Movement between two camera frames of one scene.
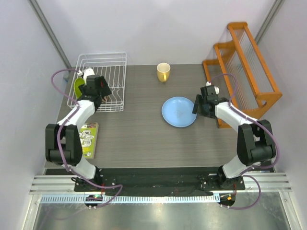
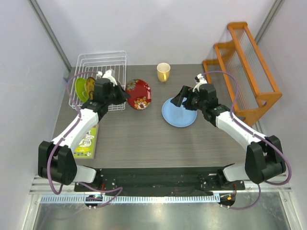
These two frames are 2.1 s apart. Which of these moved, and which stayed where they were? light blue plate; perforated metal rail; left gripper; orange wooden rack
Moved: left gripper
Stayed: perforated metal rail; orange wooden rack; light blue plate
